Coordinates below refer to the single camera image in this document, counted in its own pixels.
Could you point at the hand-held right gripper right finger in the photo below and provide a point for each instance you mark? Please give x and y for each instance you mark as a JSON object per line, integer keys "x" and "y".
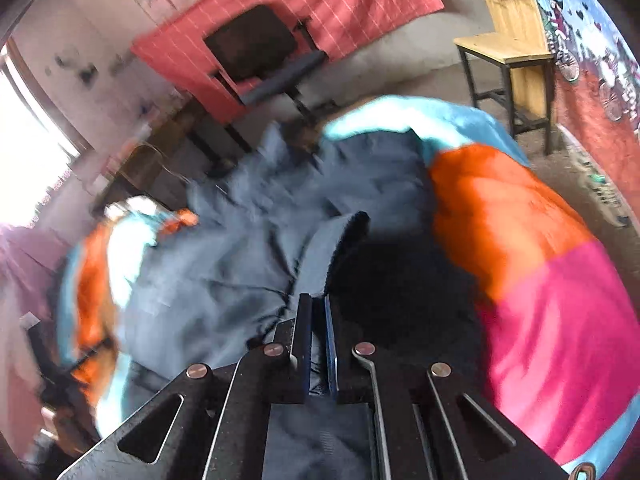
{"x": 331, "y": 350}

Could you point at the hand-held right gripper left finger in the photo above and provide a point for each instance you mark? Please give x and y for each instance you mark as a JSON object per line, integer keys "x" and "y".
{"x": 305, "y": 345}

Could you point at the dark blue jacket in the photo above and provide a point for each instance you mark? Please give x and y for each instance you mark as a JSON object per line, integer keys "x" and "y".
{"x": 240, "y": 240}

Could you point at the multicoloured patch blanket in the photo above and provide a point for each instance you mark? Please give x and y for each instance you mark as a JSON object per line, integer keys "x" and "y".
{"x": 550, "y": 310}

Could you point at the bright window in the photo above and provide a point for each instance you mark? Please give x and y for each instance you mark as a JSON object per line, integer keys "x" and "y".
{"x": 25, "y": 150}

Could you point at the dark table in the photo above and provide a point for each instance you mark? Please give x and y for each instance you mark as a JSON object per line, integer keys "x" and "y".
{"x": 165, "y": 132}

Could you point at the black office chair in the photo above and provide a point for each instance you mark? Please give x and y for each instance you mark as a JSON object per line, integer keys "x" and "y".
{"x": 250, "y": 45}

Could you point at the wooden desk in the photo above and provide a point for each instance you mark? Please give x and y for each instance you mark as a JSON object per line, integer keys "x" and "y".
{"x": 520, "y": 45}

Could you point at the printed blue blanket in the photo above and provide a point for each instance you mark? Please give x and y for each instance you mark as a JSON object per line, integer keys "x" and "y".
{"x": 590, "y": 35}

